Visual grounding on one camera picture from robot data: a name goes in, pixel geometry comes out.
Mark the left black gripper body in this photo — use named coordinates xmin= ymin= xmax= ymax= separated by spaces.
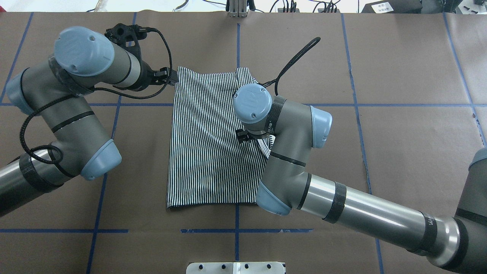
xmin=146 ymin=67 xmax=179 ymax=86

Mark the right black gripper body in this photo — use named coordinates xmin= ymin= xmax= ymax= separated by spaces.
xmin=235 ymin=129 xmax=267 ymax=143

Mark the navy white striped polo shirt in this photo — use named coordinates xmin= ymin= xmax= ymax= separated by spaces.
xmin=166 ymin=66 xmax=274 ymax=208

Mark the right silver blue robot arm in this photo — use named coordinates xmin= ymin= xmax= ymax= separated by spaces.
xmin=233 ymin=84 xmax=486 ymax=274

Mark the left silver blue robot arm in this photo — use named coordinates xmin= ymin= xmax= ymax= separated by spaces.
xmin=0 ymin=23 xmax=178 ymax=216

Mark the black device with label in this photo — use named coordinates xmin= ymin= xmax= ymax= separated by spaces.
xmin=360 ymin=0 xmax=444 ymax=14

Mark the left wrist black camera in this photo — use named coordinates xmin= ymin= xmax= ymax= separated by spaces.
xmin=104 ymin=23 xmax=148 ymax=49

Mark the aluminium frame post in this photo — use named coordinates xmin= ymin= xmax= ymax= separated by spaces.
xmin=226 ymin=0 xmax=248 ymax=18

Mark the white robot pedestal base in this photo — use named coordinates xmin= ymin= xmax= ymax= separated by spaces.
xmin=186 ymin=261 xmax=287 ymax=274

